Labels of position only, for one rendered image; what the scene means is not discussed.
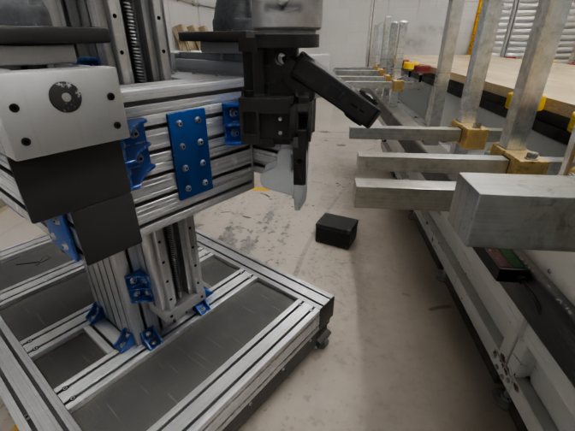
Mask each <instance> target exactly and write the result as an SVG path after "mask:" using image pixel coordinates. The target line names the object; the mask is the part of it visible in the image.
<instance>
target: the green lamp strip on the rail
mask: <svg viewBox="0 0 575 431"><path fill-rule="evenodd" d="M497 249H498V250H499V251H500V252H501V254H502V255H503V256H504V257H505V258H506V259H507V260H508V262H509V263H510V264H511V265H512V266H513V268H515V269H525V267H524V266H523V264H522V263H521V262H520V261H519V260H518V259H517V258H516V257H515V256H514V255H513V253H512V252H511V251H510V250H509V249H501V248H497Z"/></svg>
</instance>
